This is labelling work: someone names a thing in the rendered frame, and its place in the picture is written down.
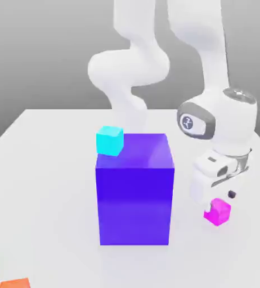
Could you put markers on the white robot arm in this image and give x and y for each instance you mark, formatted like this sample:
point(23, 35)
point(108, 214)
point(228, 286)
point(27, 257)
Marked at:
point(130, 67)

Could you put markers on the small orange cube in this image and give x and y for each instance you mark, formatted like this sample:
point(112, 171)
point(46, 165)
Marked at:
point(15, 284)

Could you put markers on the large purple box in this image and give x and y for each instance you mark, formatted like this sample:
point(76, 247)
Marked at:
point(134, 202)

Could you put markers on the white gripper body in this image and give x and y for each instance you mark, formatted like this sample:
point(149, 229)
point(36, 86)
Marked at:
point(201, 189)

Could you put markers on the small magenta cube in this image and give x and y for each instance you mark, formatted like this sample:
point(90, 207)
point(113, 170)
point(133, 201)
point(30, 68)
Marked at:
point(220, 212)

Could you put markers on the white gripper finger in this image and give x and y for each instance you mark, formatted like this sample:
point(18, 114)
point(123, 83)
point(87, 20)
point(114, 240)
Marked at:
point(210, 207)

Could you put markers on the small cyan cube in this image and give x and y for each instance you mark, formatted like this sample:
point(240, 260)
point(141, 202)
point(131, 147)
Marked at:
point(109, 141)

